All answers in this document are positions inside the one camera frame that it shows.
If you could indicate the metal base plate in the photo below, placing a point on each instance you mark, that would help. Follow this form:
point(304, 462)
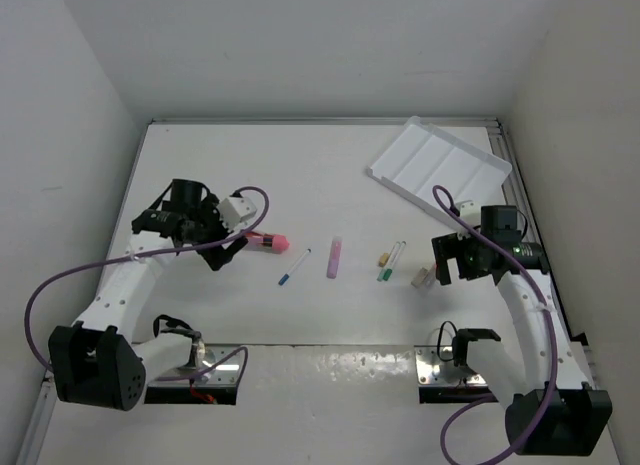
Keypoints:
point(217, 365)
point(435, 368)

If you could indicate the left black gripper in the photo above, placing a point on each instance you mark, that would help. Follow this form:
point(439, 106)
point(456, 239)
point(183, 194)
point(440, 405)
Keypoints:
point(217, 255)

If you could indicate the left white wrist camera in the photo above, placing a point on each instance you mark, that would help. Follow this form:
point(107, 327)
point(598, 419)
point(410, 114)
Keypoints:
point(235, 212)

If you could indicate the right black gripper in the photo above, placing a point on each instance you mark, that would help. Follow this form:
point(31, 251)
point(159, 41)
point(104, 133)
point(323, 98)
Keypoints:
point(449, 246)

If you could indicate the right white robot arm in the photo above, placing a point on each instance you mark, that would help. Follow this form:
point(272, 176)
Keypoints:
point(551, 409)

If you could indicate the pink capped clear tube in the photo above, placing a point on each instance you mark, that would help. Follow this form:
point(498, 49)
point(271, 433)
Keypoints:
point(272, 243)

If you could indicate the pink highlighter stick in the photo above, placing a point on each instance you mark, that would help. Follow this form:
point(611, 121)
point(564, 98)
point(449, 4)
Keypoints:
point(334, 258)

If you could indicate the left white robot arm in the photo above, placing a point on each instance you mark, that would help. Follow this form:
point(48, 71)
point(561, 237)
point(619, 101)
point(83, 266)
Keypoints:
point(95, 361)

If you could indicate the green capped pen right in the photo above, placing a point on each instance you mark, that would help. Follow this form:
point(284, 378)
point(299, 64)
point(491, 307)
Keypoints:
point(390, 268)

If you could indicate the white divided tray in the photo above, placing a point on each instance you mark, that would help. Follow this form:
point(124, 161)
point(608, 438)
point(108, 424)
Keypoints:
point(423, 156)

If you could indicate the orange capped clear tube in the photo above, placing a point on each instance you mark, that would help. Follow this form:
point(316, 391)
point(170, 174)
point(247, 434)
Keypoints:
point(430, 280)

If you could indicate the blue capped white pen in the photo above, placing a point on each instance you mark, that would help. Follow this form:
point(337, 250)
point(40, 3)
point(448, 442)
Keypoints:
point(294, 267)

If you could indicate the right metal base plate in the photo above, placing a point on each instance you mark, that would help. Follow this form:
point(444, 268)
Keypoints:
point(435, 368)

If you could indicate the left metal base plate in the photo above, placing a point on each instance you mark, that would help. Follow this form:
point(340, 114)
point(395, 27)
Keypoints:
point(217, 365)

